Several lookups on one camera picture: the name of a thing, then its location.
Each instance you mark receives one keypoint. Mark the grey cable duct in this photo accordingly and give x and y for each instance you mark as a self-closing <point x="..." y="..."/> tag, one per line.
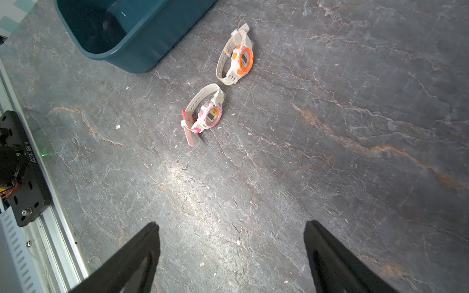
<point x="18" y="271"/>

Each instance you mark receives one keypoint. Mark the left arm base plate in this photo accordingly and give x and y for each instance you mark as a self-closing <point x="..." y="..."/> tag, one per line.
<point x="23" y="185"/>

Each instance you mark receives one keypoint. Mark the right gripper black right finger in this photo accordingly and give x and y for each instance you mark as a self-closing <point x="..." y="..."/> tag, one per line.
<point x="334" y="268"/>

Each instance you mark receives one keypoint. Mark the teal plastic tray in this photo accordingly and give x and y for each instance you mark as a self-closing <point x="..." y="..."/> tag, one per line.
<point x="131" y="35"/>

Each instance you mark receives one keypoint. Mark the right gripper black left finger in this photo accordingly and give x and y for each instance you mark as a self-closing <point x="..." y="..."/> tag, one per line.
<point x="131" y="269"/>

